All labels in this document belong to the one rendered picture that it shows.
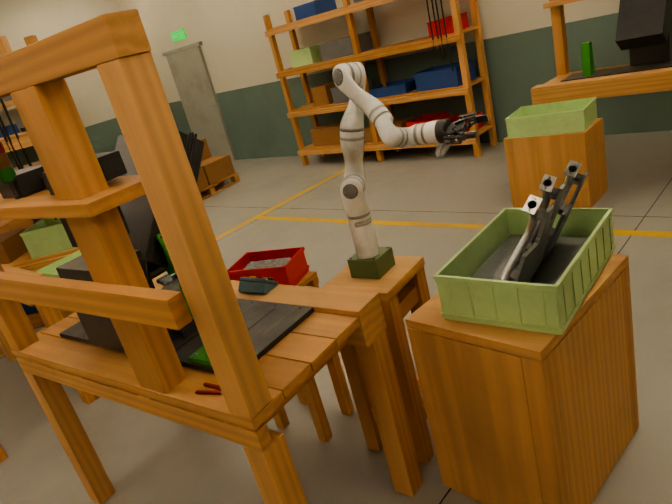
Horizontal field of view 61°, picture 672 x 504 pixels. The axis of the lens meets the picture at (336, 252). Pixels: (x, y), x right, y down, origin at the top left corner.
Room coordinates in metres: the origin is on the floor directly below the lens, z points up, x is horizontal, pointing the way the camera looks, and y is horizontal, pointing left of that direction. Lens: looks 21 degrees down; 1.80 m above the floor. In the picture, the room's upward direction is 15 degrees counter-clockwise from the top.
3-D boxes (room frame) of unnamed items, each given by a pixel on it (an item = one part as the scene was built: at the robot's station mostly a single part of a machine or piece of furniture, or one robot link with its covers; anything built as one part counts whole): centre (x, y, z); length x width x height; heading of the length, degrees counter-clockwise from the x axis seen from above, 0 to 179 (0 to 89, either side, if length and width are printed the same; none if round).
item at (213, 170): (8.56, 1.84, 0.37); 1.20 x 0.80 x 0.74; 142
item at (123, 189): (1.87, 0.85, 1.52); 0.90 x 0.25 x 0.04; 49
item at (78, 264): (2.03, 0.86, 1.07); 0.30 x 0.18 x 0.34; 49
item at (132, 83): (1.83, 0.88, 1.36); 1.49 x 0.09 x 0.97; 49
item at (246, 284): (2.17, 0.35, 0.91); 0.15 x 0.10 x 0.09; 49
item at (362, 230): (2.14, -0.12, 1.02); 0.09 x 0.09 x 0.17; 60
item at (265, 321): (2.06, 0.69, 0.89); 1.10 x 0.42 x 0.02; 49
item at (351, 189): (2.14, -0.13, 1.18); 0.09 x 0.09 x 0.17; 72
